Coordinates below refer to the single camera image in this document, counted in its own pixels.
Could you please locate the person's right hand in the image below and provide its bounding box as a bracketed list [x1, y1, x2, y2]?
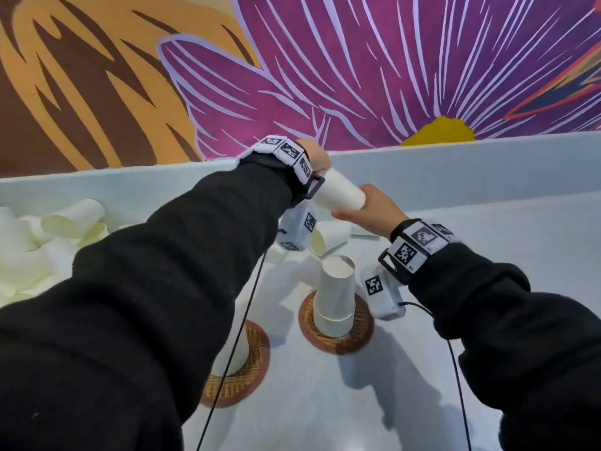
[331, 184, 409, 239]

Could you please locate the person's left forearm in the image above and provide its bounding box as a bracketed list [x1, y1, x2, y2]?
[0, 154, 311, 451]

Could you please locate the white marker wristband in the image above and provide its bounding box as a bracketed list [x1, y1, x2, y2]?
[237, 135, 326, 200]
[378, 219, 461, 285]

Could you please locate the person's left hand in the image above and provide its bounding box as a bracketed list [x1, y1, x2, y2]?
[295, 138, 332, 177]

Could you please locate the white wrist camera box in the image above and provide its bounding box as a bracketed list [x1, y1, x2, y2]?
[360, 263, 407, 321]
[275, 200, 318, 252]

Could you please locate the round woven coaster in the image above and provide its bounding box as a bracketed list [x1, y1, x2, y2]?
[200, 319, 271, 409]
[298, 291, 375, 356]

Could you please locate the person's right forearm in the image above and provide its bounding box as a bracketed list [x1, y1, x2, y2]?
[389, 219, 601, 451]

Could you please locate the pile of paper cups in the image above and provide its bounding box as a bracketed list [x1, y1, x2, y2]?
[0, 198, 379, 308]

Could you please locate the black cable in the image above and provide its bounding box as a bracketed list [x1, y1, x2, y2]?
[196, 251, 269, 451]
[399, 301, 473, 451]

